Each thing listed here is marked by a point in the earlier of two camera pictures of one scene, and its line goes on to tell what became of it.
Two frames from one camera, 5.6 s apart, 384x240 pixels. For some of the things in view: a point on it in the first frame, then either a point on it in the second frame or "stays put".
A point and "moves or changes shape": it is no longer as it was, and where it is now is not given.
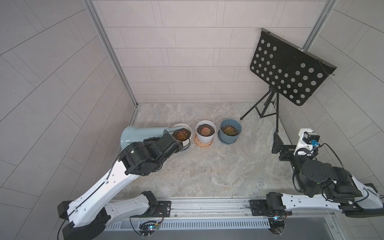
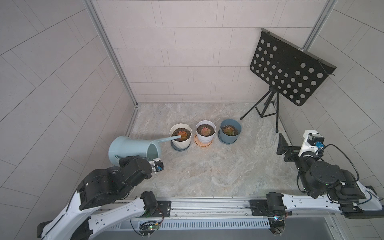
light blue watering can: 137,134 moves or changes shape
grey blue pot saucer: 184,149 stays put
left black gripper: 149,141 to 126,160
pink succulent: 205,131 stays put
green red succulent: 229,130 stays put
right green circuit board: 276,226 stays put
